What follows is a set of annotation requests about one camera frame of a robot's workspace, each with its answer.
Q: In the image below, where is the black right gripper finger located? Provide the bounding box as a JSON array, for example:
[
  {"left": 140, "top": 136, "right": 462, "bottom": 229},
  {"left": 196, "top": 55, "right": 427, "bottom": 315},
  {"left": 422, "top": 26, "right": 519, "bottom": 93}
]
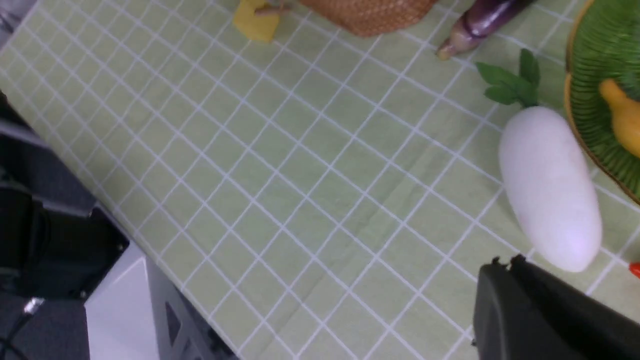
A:
[{"left": 472, "top": 254, "right": 640, "bottom": 360}]

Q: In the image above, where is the green leaf-shaped plate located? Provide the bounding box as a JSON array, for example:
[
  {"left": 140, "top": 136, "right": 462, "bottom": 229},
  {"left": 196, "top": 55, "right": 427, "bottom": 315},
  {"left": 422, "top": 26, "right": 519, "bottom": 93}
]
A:
[{"left": 564, "top": 0, "right": 640, "bottom": 203}]

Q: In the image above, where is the purple toy eggplant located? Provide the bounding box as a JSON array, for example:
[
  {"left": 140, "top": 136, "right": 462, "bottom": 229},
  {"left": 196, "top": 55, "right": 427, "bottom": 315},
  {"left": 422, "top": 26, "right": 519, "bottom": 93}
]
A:
[{"left": 436, "top": 0, "right": 534, "bottom": 60}]

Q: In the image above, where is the black equipment beside table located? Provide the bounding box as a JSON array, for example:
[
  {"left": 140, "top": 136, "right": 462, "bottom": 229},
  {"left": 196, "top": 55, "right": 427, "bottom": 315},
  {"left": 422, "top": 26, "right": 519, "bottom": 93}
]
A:
[{"left": 0, "top": 95, "right": 130, "bottom": 360}]

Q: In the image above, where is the yellow toy banana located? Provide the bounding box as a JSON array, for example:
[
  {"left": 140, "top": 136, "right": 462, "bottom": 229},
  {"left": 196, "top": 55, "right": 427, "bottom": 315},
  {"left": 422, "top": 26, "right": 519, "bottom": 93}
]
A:
[{"left": 599, "top": 79, "right": 640, "bottom": 158}]

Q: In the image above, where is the white toy radish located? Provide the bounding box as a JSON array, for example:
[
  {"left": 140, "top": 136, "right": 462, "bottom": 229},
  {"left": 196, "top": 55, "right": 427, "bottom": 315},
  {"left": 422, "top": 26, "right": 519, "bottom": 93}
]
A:
[{"left": 475, "top": 48, "right": 603, "bottom": 273}]

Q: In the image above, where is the yellow foam cube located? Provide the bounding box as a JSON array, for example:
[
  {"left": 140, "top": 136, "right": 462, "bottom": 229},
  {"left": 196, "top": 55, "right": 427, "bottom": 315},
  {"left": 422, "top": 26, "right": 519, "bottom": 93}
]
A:
[{"left": 232, "top": 0, "right": 284, "bottom": 43}]

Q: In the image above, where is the green checkered tablecloth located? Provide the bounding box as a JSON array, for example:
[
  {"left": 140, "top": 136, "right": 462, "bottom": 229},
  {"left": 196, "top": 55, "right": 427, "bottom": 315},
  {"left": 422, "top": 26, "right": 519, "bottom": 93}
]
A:
[{"left": 0, "top": 0, "right": 640, "bottom": 360}]

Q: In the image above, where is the woven wicker basket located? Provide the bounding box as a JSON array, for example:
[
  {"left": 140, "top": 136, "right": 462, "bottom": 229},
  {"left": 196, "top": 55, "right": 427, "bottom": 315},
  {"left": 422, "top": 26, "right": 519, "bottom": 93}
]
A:
[{"left": 300, "top": 0, "right": 437, "bottom": 38}]

